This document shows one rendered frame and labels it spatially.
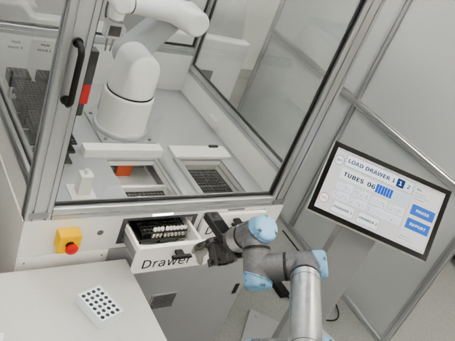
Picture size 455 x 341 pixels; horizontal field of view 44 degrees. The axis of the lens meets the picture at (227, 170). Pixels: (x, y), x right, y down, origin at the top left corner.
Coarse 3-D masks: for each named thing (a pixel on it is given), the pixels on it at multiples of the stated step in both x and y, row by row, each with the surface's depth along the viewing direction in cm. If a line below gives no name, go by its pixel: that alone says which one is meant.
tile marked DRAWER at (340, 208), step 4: (336, 200) 226; (332, 204) 225; (336, 204) 225; (340, 204) 225; (344, 204) 225; (332, 208) 225; (336, 208) 225; (340, 208) 225; (344, 208) 225; (348, 208) 225; (352, 208) 225; (336, 212) 225; (340, 212) 225; (344, 212) 225; (348, 212) 225; (352, 212) 225; (344, 216) 225; (348, 216) 225; (352, 216) 225
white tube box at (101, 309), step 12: (96, 288) 173; (84, 300) 167; (96, 300) 170; (108, 300) 172; (84, 312) 168; (96, 312) 166; (108, 312) 167; (120, 312) 169; (96, 324) 165; (108, 324) 167
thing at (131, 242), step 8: (128, 224) 188; (184, 224) 203; (128, 232) 186; (192, 232) 199; (128, 240) 186; (136, 240) 183; (160, 240) 197; (168, 240) 198; (184, 240) 201; (128, 248) 186; (136, 248) 181
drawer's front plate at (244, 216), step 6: (246, 210) 214; (252, 210) 215; (258, 210) 217; (264, 210) 218; (222, 216) 206; (228, 216) 208; (234, 216) 210; (240, 216) 212; (246, 216) 213; (252, 216) 215; (204, 222) 203; (228, 222) 210; (198, 228) 206; (204, 228) 206; (210, 228) 207; (210, 234) 209
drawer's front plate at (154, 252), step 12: (192, 240) 188; (144, 252) 177; (156, 252) 180; (168, 252) 183; (132, 264) 180; (144, 264) 181; (156, 264) 184; (180, 264) 190; (192, 264) 193; (204, 264) 197
